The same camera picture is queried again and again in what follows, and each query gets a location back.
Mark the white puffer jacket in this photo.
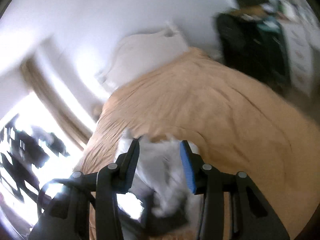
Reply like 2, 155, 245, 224
116, 128, 201, 237

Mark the rack of dark clothes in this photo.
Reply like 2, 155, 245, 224
1, 114, 70, 202

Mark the mustard yellow bed quilt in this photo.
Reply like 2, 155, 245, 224
76, 48, 319, 239

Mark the beige curtain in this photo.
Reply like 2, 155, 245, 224
20, 58, 92, 150

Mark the white wooden headboard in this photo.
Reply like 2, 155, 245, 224
98, 25, 189, 93

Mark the white dresser with drawers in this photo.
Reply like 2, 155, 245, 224
279, 3, 316, 97

